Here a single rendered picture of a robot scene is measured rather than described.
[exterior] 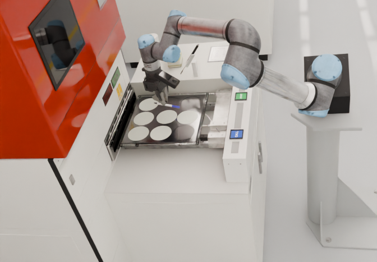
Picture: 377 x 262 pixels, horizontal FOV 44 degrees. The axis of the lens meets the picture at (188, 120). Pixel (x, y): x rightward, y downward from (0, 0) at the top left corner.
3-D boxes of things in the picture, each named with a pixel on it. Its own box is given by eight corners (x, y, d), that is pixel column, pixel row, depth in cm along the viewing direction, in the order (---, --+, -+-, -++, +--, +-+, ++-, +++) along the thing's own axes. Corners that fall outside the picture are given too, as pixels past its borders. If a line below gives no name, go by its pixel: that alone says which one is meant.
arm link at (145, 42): (147, 44, 196) (132, 40, 200) (153, 65, 203) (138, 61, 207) (158, 34, 201) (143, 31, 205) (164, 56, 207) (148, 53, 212)
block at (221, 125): (210, 130, 212) (209, 125, 210) (211, 125, 215) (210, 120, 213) (228, 129, 210) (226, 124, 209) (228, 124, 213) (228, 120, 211)
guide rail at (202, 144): (124, 149, 222) (123, 144, 220) (125, 146, 223) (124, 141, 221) (229, 147, 210) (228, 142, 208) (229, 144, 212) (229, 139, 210)
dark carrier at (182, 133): (122, 143, 213) (122, 142, 213) (139, 97, 239) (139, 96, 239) (195, 142, 206) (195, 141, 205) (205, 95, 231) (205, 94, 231)
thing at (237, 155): (226, 183, 194) (221, 159, 185) (237, 101, 235) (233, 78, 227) (248, 183, 192) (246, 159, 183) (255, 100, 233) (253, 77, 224)
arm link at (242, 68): (342, 88, 193) (242, 41, 165) (331, 123, 192) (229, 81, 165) (321, 86, 203) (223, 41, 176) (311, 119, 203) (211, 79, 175)
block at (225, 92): (216, 97, 230) (215, 92, 229) (217, 93, 233) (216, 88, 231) (232, 97, 229) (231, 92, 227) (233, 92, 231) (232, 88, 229)
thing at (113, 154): (111, 161, 213) (105, 146, 207) (134, 101, 246) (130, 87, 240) (115, 161, 212) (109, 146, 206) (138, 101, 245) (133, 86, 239)
